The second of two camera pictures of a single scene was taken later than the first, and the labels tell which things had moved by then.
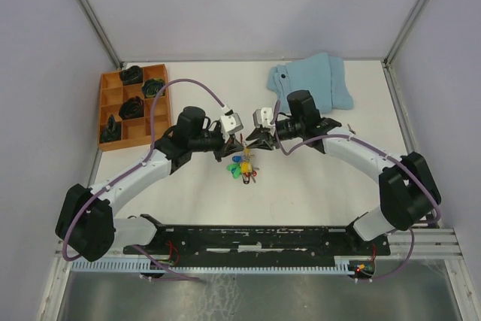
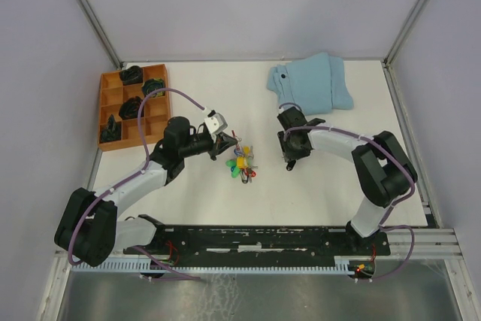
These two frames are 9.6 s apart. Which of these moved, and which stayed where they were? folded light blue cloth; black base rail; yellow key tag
Moved: yellow key tag
Stayed: black base rail; folded light blue cloth
